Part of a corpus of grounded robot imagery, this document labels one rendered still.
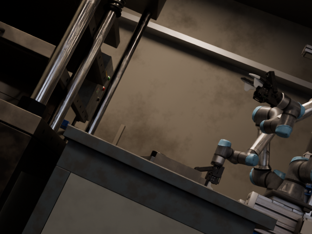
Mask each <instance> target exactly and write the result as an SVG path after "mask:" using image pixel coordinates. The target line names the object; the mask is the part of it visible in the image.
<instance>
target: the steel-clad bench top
mask: <svg viewBox="0 0 312 234"><path fill-rule="evenodd" d="M68 126H71V125H69V124H68ZM71 127H73V128H75V129H77V130H79V131H81V132H83V133H86V134H88V135H90V136H92V137H95V138H97V139H99V140H101V141H103V142H106V143H108V144H110V145H112V146H115V145H113V144H111V143H109V142H107V141H105V140H103V139H100V138H98V137H96V136H94V135H91V134H89V133H87V132H85V131H83V130H80V129H78V128H76V127H74V126H71ZM115 147H117V148H119V149H121V150H123V151H126V152H128V153H130V154H132V155H135V154H133V153H131V152H129V151H127V150H124V149H122V148H120V147H118V146H115ZM135 156H137V157H139V158H141V159H143V160H146V161H148V162H150V163H152V164H154V165H156V166H158V167H161V168H163V169H165V170H167V171H170V172H172V173H174V174H176V175H178V176H181V177H183V178H185V179H187V180H190V179H188V178H186V177H184V176H182V175H180V174H178V173H175V172H173V171H171V170H169V169H166V168H164V167H162V166H160V165H158V164H155V163H153V162H151V161H149V160H147V159H144V158H142V157H140V156H138V155H135ZM190 181H192V182H194V183H196V184H199V183H197V182H195V181H193V180H190ZM199 185H201V186H203V187H205V188H207V189H210V190H212V191H214V192H216V193H218V194H220V195H223V196H225V197H227V198H229V199H231V200H234V201H236V202H238V203H240V204H242V205H245V206H247V207H249V208H251V209H254V208H253V207H250V206H248V205H246V204H244V203H242V202H239V201H237V200H235V199H233V198H231V197H228V196H226V195H224V194H222V193H219V192H217V191H215V190H213V189H211V188H208V187H206V186H204V185H202V184H199ZM254 210H256V211H258V212H260V213H262V214H265V215H267V216H269V217H271V218H274V217H272V216H270V215H268V214H266V213H263V212H261V211H259V210H257V209H254ZM274 219H276V220H278V219H277V218H274Z"/></svg>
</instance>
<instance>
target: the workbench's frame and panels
mask: <svg viewBox="0 0 312 234"><path fill-rule="evenodd" d="M63 136H64V137H65V138H66V139H67V140H68V142H67V144H66V146H65V148H64V150H63V152H62V154H61V156H60V158H59V160H58V162H57V164H56V166H55V168H54V170H53V172H52V174H51V176H50V178H49V180H48V182H47V184H46V186H45V188H44V190H43V192H42V194H41V196H40V198H39V200H38V202H37V204H36V206H35V208H34V210H33V212H32V214H31V216H30V218H29V220H28V222H27V224H26V226H25V228H24V230H23V232H22V234H253V232H254V229H263V230H271V231H273V230H274V228H275V225H276V222H277V220H276V219H274V218H271V217H269V216H267V215H265V214H262V213H260V212H258V211H256V210H254V209H251V208H249V207H247V206H245V205H242V204H240V203H238V202H236V201H234V200H231V199H229V198H227V197H225V196H223V195H220V194H218V193H216V192H214V191H212V190H210V189H207V188H205V187H203V186H201V185H199V184H196V183H194V182H192V181H190V180H187V179H185V178H183V177H181V176H179V175H176V174H174V173H172V172H170V171H167V170H165V169H163V168H161V167H158V166H156V165H154V164H152V163H150V162H148V161H146V160H143V159H141V158H139V157H137V156H135V155H132V154H130V153H128V152H126V151H123V150H121V149H119V148H117V147H115V146H112V145H110V144H108V143H106V142H103V141H101V140H99V139H97V138H95V137H92V136H90V135H88V134H86V133H83V132H81V131H79V130H77V129H75V128H73V127H71V126H67V128H66V129H65V131H64V133H63Z"/></svg>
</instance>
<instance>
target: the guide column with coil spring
mask: <svg viewBox="0 0 312 234"><path fill-rule="evenodd" d="M110 3H113V4H116V5H118V6H119V7H121V6H122V5H121V4H119V3H117V2H115V1H110ZM116 16H117V13H116V12H115V11H113V10H112V9H109V8H107V9H106V10H105V12H104V14H103V16H102V18H101V20H100V22H99V24H98V26H97V29H96V31H95V33H94V35H93V37H92V38H91V39H90V41H89V43H88V45H87V47H86V49H85V51H84V53H83V55H82V57H81V58H80V60H79V62H78V64H77V66H76V68H75V70H74V72H73V74H72V76H71V79H70V81H69V83H68V85H67V87H66V88H65V89H64V91H63V93H62V95H61V97H60V99H59V101H58V103H57V105H56V106H55V108H54V110H53V112H52V114H51V116H50V118H49V120H48V122H47V123H48V124H49V126H50V127H51V128H52V129H53V130H54V131H55V132H56V133H57V132H58V130H59V128H60V126H61V124H62V122H63V120H64V118H65V116H66V114H67V112H68V110H69V108H70V106H71V104H72V102H73V100H74V98H75V96H76V94H77V92H78V90H79V89H80V87H81V85H82V83H83V81H84V79H85V77H86V75H87V73H88V71H89V69H90V67H91V65H92V63H93V61H94V59H95V57H96V55H97V53H98V51H99V49H100V47H101V46H102V44H103V42H104V40H105V38H106V36H107V34H108V32H109V30H110V28H111V26H112V24H113V22H114V20H115V18H116Z"/></svg>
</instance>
